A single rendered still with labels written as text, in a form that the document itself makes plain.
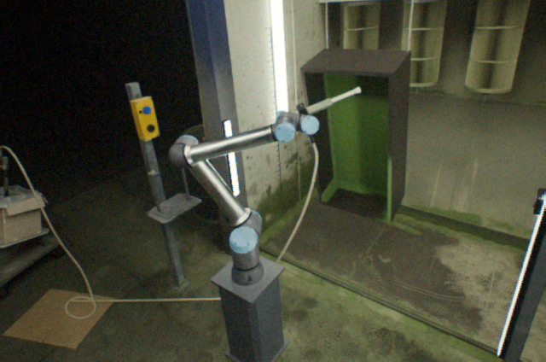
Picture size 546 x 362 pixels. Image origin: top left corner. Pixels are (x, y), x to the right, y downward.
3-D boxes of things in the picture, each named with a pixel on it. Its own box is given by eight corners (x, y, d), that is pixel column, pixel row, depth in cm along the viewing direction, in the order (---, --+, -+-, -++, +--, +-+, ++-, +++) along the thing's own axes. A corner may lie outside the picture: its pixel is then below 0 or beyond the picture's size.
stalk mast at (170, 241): (180, 280, 287) (133, 81, 217) (185, 283, 283) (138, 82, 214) (175, 284, 283) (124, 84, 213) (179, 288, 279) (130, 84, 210)
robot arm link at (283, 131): (157, 156, 169) (291, 119, 156) (165, 146, 180) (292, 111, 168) (167, 177, 173) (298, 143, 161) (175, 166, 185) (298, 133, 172)
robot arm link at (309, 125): (302, 113, 171) (322, 118, 171) (300, 113, 183) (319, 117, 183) (298, 132, 172) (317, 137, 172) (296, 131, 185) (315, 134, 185)
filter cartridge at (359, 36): (374, 82, 370) (380, -3, 334) (380, 91, 338) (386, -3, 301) (339, 84, 375) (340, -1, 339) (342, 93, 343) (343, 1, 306)
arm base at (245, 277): (249, 290, 188) (247, 277, 183) (223, 277, 198) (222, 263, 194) (270, 269, 201) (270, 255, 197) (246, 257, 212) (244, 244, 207)
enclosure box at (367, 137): (336, 178, 316) (324, 48, 248) (404, 195, 284) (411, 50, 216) (319, 203, 293) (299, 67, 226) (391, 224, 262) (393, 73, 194)
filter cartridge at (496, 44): (509, 97, 296) (533, -11, 262) (511, 108, 267) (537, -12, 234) (461, 95, 313) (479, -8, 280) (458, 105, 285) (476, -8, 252)
